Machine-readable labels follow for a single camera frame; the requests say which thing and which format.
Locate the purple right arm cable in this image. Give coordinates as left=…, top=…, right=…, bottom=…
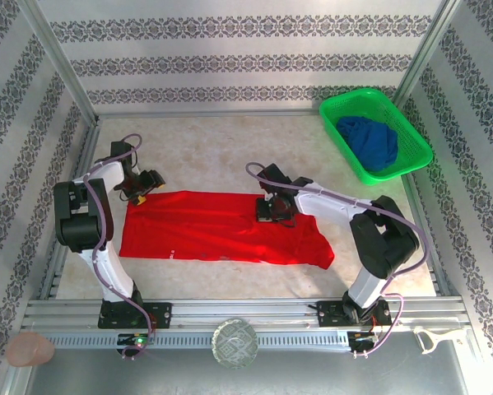
left=245, top=161, right=431, bottom=359

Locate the aluminium corner post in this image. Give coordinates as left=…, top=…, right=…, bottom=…
left=17, top=0, right=101, bottom=124
left=392, top=0, right=465, bottom=108

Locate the aluminium back rail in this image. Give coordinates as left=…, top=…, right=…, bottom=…
left=95, top=107, right=323, bottom=121

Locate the slotted grey cable duct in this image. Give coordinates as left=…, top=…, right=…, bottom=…
left=44, top=331, right=350, bottom=351

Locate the aluminium side rail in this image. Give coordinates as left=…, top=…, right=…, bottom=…
left=400, top=172, right=461, bottom=300
left=38, top=118, right=103, bottom=301

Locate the green plastic basket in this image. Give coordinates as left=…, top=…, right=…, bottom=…
left=319, top=87, right=435, bottom=187

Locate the aluminium mounting rail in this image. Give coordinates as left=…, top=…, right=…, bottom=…
left=21, top=298, right=469, bottom=330

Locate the blue cloth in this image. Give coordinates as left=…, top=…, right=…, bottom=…
left=336, top=115, right=399, bottom=173

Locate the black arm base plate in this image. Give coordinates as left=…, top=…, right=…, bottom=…
left=315, top=300, right=393, bottom=329
left=97, top=302, right=174, bottom=330

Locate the white peeler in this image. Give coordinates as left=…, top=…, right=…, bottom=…
left=413, top=327, right=465, bottom=357

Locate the red t-shirt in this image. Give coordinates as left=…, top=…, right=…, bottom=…
left=119, top=189, right=336, bottom=272

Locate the patterned round glass dish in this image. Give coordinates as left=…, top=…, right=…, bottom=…
left=211, top=318, right=259, bottom=370

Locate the pink plastic cup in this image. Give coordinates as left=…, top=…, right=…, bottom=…
left=5, top=332, right=56, bottom=367

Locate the small connector board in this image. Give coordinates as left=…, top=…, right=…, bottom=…
left=347, top=330, right=382, bottom=351
left=117, top=332, right=156, bottom=351

